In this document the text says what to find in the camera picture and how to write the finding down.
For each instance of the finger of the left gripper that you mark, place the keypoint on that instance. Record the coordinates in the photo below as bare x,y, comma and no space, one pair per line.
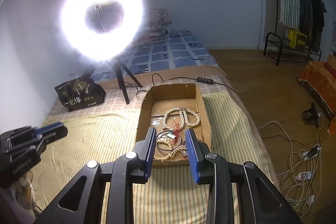
50,127
55,135

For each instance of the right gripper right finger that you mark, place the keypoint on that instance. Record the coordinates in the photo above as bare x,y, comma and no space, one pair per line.
259,201

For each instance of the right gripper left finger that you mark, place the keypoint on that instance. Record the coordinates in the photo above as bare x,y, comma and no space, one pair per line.
81,200

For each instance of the black printed gift bag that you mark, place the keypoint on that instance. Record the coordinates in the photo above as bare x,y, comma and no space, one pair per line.
80,93

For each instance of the cardboard tray box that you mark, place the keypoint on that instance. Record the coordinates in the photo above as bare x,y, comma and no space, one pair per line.
173,109

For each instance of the black device on floor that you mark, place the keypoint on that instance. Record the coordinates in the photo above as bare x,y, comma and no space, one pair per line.
311,115

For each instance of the black tripod stand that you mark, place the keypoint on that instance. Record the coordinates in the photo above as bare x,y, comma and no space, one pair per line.
118,66

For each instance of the blue checkered bed sheet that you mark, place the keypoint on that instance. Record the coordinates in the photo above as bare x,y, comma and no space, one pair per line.
180,49

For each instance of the orange covered furniture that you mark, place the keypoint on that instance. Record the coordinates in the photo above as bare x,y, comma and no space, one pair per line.
320,77

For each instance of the floral pillow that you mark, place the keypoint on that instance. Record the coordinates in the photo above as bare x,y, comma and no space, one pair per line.
155,26

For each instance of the black clothes rack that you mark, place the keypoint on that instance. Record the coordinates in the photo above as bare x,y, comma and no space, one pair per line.
277,45

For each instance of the yellow crate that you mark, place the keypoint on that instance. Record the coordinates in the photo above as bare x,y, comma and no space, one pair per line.
297,40

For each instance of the dark hanging clothes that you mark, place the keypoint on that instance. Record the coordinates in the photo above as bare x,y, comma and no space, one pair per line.
311,22

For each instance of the ring light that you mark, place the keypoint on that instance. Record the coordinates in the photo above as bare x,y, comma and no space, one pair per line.
100,29

